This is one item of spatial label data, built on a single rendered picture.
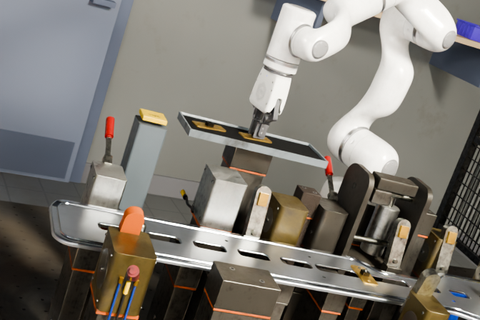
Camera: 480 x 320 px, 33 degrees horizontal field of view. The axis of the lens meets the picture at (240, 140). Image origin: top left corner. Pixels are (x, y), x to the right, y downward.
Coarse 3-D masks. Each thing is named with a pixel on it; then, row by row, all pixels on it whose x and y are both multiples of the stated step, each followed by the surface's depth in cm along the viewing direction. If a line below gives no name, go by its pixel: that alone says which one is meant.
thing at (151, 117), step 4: (140, 112) 194; (144, 112) 193; (148, 112) 194; (152, 112) 196; (156, 112) 197; (144, 116) 191; (148, 116) 191; (152, 116) 192; (156, 116) 193; (160, 116) 194; (164, 116) 196; (144, 120) 191; (148, 120) 191; (152, 120) 191; (156, 120) 192; (160, 120) 192; (164, 120) 192; (164, 124) 192
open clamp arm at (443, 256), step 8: (448, 224) 207; (448, 232) 206; (456, 232) 206; (448, 240) 205; (440, 248) 206; (448, 248) 206; (440, 256) 206; (448, 256) 207; (440, 264) 206; (448, 264) 207; (440, 272) 206
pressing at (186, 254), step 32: (64, 224) 158; (96, 224) 163; (160, 224) 174; (160, 256) 160; (192, 256) 164; (224, 256) 169; (288, 256) 180; (320, 256) 187; (320, 288) 171; (352, 288) 175; (384, 288) 181; (448, 288) 195
